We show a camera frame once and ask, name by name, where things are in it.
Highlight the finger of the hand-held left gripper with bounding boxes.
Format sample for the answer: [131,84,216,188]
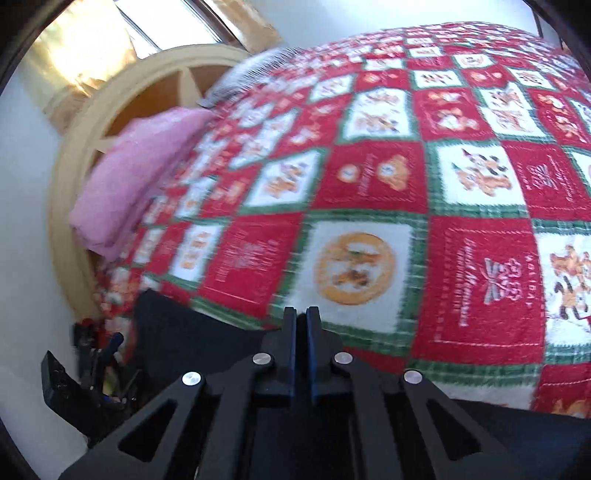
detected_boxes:
[105,331,126,367]

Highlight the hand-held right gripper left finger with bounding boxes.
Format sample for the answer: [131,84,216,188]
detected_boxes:
[58,307,297,480]

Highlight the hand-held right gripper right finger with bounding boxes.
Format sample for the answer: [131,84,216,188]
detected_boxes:
[305,306,532,480]

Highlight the black studded pants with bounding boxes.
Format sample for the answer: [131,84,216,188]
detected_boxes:
[88,288,591,480]

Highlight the pink fleece blanket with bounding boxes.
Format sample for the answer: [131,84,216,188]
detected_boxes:
[69,107,218,261]

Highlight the red checked printed blanket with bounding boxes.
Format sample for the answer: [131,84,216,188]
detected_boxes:
[92,21,591,421]

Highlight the cream and wood headboard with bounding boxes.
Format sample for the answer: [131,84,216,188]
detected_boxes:
[48,44,252,324]

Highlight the black white striped pillow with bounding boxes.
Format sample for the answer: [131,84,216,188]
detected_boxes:
[198,46,296,110]

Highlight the yellow patterned curtain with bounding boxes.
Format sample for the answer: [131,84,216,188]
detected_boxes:
[205,0,283,52]
[21,0,139,118]

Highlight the window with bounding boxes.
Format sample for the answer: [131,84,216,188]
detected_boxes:
[115,0,245,49]

